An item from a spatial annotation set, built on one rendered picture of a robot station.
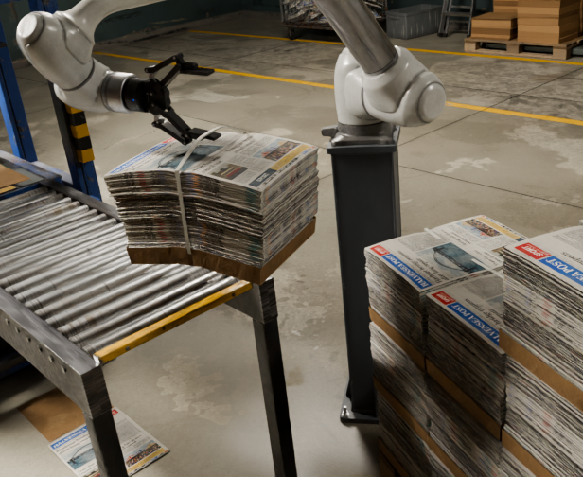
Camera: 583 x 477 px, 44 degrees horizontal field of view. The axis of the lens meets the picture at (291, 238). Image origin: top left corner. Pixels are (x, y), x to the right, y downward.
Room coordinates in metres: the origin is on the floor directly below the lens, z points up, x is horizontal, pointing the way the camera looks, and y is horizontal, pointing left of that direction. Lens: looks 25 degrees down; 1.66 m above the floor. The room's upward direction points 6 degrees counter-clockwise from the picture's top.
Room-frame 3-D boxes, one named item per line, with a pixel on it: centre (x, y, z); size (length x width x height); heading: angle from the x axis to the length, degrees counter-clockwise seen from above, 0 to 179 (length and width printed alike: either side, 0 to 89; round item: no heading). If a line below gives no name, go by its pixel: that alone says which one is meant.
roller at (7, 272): (2.00, 0.70, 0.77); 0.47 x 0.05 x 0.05; 129
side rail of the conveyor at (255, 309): (2.15, 0.50, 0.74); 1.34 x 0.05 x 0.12; 39
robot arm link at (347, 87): (2.11, -0.26, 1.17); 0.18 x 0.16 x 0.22; 29
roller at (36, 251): (2.05, 0.74, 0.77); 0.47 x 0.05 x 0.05; 129
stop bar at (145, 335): (1.47, 0.28, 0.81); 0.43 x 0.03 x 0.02; 129
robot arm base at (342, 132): (2.13, -0.24, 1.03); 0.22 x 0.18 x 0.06; 76
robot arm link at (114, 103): (1.66, 0.34, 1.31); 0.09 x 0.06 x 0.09; 150
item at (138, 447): (2.02, 0.73, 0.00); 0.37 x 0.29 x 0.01; 39
